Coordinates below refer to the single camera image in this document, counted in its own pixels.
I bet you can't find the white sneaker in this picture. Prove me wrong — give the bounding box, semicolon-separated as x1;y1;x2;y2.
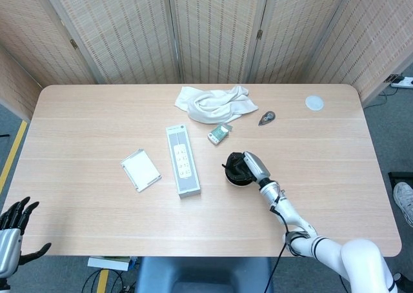
393;181;413;228

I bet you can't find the small white notepad box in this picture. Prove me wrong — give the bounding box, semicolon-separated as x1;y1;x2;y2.
120;148;162;194

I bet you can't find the grey correction tape dispenser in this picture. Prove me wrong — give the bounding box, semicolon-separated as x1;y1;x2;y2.
257;110;277;127

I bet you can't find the blue grey chair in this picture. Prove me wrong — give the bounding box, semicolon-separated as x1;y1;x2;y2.
134;256;274;293

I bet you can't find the crumpled white towel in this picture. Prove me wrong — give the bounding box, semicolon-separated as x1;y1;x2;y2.
174;85;260;125

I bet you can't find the white floor power strip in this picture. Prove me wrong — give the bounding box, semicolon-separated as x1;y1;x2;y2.
385;74;413;89

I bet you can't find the grey power strip box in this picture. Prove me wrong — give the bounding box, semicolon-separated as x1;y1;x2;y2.
165;123;202;200

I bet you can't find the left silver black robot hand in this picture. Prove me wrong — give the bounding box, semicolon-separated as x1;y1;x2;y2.
0;196;52;279

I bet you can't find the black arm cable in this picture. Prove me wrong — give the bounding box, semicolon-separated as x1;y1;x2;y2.
263;189;310;293

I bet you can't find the black floor cable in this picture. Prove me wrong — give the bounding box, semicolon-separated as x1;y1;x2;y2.
81;267;137;293

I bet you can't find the woven folding screen panel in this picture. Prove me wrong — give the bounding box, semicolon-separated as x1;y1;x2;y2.
166;0;272;84
245;0;359;85
38;0;181;85
305;0;413;108
0;0;106;87
0;46;45;123

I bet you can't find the green white tissue pack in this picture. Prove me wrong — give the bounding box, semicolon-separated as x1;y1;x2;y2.
207;123;234;146

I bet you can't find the black floor base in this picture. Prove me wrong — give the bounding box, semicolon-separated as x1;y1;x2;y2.
388;171;413;186

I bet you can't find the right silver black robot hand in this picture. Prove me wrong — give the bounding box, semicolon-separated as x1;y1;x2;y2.
221;150;271;187

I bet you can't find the round white grommet cap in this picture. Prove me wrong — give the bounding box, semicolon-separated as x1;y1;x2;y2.
305;94;325;112

